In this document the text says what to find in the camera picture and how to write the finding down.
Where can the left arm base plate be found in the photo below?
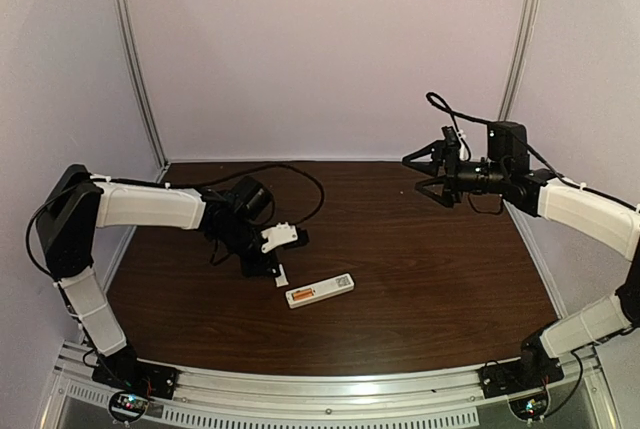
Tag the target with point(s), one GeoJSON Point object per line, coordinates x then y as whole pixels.
{"type": "Point", "coordinates": [132, 375]}

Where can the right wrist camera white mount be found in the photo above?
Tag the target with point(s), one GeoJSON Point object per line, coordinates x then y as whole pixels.
{"type": "Point", "coordinates": [455, 141]}

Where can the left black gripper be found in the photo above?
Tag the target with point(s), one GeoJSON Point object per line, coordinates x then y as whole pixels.
{"type": "Point", "coordinates": [256, 270]}

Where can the right aluminium frame post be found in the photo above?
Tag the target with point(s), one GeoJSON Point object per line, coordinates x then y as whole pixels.
{"type": "Point", "coordinates": [524, 35]}

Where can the front aluminium rail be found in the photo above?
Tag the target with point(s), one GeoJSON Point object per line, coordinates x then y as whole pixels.
{"type": "Point", "coordinates": [450, 398]}

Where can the white battery cover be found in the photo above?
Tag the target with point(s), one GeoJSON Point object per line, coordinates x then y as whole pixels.
{"type": "Point", "coordinates": [280, 278]}

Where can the aluminium frame post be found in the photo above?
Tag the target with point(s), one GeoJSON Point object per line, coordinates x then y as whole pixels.
{"type": "Point", "coordinates": [524, 35]}
{"type": "Point", "coordinates": [134, 67]}

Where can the left round circuit board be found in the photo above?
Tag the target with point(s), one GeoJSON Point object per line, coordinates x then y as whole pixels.
{"type": "Point", "coordinates": [127, 407]}

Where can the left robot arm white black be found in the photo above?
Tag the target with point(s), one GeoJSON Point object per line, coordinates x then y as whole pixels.
{"type": "Point", "coordinates": [82, 202]}

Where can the round circuit board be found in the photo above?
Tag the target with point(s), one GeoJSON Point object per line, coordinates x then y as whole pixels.
{"type": "Point", "coordinates": [529, 408]}
{"type": "Point", "coordinates": [127, 407]}

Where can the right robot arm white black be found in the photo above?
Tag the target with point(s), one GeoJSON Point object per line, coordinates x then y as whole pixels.
{"type": "Point", "coordinates": [543, 193]}

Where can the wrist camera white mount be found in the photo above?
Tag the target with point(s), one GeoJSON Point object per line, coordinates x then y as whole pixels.
{"type": "Point", "coordinates": [283, 235]}
{"type": "Point", "coordinates": [455, 141]}

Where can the orange battery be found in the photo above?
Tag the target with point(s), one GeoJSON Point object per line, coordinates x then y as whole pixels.
{"type": "Point", "coordinates": [303, 293]}
{"type": "Point", "coordinates": [301, 299]}

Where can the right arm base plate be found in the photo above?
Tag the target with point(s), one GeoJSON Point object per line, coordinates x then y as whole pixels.
{"type": "Point", "coordinates": [505, 378]}

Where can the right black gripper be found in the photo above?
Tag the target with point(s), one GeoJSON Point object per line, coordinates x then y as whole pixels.
{"type": "Point", "coordinates": [451, 196]}

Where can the left aluminium frame post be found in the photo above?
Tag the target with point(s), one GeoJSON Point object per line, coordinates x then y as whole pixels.
{"type": "Point", "coordinates": [134, 67]}

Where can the right round circuit board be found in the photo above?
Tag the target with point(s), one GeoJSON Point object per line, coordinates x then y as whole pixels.
{"type": "Point", "coordinates": [529, 408]}

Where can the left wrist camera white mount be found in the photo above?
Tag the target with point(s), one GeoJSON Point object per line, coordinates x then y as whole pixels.
{"type": "Point", "coordinates": [283, 235]}

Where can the white remote control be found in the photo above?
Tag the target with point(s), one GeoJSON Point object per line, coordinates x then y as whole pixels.
{"type": "Point", "coordinates": [325, 289]}

